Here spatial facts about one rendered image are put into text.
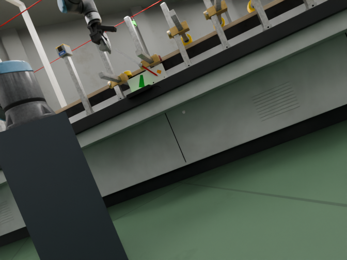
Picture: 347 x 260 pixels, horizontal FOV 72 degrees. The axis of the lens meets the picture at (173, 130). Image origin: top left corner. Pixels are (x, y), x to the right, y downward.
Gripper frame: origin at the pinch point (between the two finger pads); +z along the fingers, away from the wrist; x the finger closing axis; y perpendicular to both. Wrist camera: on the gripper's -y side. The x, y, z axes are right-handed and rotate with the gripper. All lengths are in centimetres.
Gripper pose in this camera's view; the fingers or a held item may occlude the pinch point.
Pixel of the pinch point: (110, 51)
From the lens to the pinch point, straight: 160.0
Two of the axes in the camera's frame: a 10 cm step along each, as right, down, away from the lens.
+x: -2.1, 0.9, -9.7
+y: -9.0, 3.8, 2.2
